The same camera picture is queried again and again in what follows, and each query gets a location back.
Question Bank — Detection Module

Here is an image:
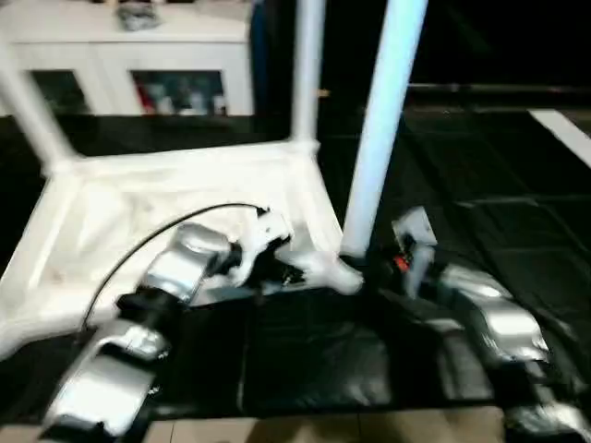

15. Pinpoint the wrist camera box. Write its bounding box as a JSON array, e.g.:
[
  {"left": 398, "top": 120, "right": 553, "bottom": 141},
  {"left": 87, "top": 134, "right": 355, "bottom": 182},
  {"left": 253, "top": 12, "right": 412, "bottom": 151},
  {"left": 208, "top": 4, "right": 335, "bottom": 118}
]
[
  {"left": 229, "top": 208, "right": 296, "bottom": 283},
  {"left": 390, "top": 207, "right": 440, "bottom": 296}
]

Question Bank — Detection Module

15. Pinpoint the dark long rail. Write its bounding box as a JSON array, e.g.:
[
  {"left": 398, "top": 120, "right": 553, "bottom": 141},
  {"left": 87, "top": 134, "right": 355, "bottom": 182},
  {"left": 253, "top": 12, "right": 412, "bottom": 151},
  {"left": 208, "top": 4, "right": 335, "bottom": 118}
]
[{"left": 406, "top": 83, "right": 591, "bottom": 100}]

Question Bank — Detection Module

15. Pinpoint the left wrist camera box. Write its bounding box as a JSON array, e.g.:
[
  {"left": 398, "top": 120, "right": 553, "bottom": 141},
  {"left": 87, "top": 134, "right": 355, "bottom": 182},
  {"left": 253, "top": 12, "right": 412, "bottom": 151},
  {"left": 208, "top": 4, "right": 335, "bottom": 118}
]
[{"left": 229, "top": 208, "right": 296, "bottom": 283}]

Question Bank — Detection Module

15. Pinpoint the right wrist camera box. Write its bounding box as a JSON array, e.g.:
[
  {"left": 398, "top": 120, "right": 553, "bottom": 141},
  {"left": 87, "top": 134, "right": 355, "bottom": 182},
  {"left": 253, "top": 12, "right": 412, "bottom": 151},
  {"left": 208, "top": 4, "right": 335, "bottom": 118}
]
[{"left": 390, "top": 207, "right": 440, "bottom": 296}]

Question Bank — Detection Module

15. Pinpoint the white flat strip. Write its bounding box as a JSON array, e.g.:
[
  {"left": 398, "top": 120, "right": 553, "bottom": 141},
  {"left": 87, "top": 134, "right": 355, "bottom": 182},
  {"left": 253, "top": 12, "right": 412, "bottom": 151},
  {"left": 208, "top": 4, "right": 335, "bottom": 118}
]
[{"left": 528, "top": 109, "right": 591, "bottom": 170}]

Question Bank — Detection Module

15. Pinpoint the white plastic table leg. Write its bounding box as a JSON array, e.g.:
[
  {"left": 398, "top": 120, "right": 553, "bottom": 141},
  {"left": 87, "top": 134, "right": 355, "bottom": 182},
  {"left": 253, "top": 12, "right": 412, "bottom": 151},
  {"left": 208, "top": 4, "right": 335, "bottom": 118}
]
[
  {"left": 0, "top": 37, "right": 77, "bottom": 178},
  {"left": 290, "top": 0, "right": 328, "bottom": 154},
  {"left": 339, "top": 0, "right": 431, "bottom": 261}
]

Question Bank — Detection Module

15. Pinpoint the white plastic table top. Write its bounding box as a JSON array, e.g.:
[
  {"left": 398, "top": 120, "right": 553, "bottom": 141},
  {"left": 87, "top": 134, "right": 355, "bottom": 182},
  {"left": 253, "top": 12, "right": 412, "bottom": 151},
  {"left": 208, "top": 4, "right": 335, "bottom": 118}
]
[{"left": 0, "top": 138, "right": 367, "bottom": 363}]

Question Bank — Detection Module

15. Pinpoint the white glass-door cabinet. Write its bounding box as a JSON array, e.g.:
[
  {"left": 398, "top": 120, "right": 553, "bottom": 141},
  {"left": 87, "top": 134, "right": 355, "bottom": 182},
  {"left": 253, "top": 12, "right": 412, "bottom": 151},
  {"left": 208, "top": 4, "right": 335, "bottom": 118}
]
[{"left": 0, "top": 0, "right": 256, "bottom": 117}]

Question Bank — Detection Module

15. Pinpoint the grey crumpled object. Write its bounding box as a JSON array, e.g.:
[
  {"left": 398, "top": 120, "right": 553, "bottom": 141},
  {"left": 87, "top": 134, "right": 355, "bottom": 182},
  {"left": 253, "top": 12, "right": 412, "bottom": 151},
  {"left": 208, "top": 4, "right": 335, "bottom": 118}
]
[{"left": 115, "top": 3, "right": 163, "bottom": 31}]

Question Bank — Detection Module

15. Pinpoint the black work mat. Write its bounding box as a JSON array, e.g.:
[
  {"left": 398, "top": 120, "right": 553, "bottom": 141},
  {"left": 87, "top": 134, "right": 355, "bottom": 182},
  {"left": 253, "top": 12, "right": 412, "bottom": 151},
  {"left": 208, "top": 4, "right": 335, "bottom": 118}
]
[{"left": 0, "top": 106, "right": 591, "bottom": 425}]

